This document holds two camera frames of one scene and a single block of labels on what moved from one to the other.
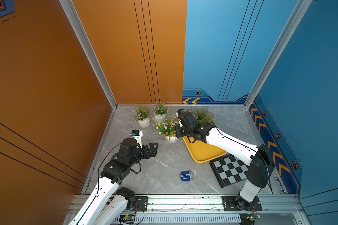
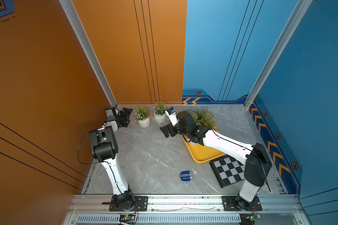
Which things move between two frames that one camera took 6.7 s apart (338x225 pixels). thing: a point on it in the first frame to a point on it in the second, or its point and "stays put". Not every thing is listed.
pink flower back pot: [160, 112] stays put
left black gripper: [153, 152] to [126, 115]
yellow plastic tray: [201, 152] stays put
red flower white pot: [203, 116] stays put
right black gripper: [178, 131] to [165, 131]
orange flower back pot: [142, 114] stays put
